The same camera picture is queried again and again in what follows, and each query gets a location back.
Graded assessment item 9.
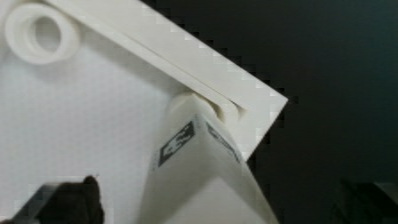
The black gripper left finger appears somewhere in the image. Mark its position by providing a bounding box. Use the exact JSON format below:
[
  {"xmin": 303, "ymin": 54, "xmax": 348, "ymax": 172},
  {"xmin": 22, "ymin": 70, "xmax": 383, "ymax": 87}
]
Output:
[{"xmin": 10, "ymin": 176, "xmax": 104, "ymax": 224}]

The white desk top tray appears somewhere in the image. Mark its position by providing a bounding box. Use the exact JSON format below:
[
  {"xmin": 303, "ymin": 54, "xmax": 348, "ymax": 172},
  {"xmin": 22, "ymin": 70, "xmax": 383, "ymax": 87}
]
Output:
[{"xmin": 0, "ymin": 0, "xmax": 287, "ymax": 224}]

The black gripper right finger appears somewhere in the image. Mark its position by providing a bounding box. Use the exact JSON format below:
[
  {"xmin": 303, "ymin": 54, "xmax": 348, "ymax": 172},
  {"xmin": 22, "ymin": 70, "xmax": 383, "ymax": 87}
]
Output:
[{"xmin": 330, "ymin": 179, "xmax": 398, "ymax": 224}]

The white desk leg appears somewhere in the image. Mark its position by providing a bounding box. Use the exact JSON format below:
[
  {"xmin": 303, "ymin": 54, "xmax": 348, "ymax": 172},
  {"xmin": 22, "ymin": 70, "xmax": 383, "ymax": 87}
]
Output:
[{"xmin": 136, "ymin": 93, "xmax": 278, "ymax": 224}]

